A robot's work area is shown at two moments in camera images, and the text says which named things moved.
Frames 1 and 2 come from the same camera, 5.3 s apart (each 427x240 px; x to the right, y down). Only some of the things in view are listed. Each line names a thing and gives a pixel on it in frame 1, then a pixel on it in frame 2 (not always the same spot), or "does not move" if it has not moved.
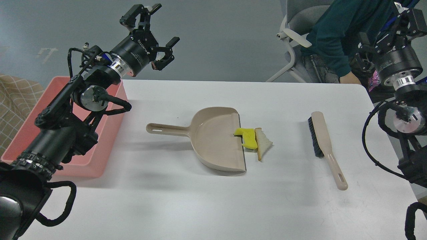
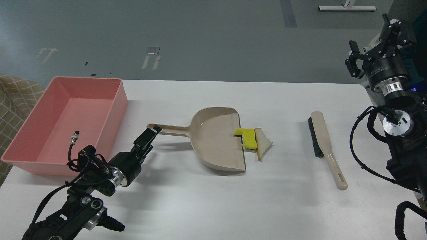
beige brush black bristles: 324,148 does not move
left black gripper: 136,50 -> 126,166
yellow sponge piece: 249,134 does not move
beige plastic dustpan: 210,133 does not move
